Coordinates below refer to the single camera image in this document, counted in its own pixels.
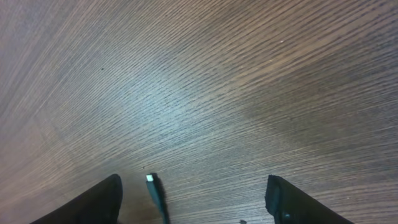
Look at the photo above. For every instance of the black right gripper ribbed right finger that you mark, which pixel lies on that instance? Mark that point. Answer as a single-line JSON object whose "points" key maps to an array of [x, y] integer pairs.
{"points": [[290, 205]]}

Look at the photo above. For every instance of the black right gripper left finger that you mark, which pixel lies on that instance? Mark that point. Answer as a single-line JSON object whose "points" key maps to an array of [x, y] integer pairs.
{"points": [[99, 204]]}

